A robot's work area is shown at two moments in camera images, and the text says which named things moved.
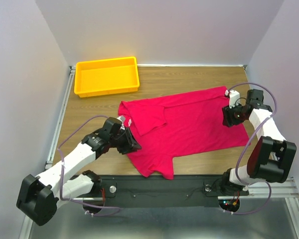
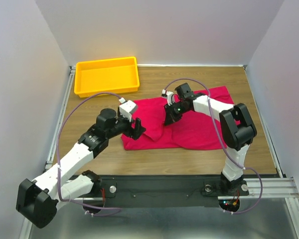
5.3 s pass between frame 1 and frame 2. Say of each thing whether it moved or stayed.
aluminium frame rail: stayed
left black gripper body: moved
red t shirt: moved
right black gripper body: moved
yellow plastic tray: stayed
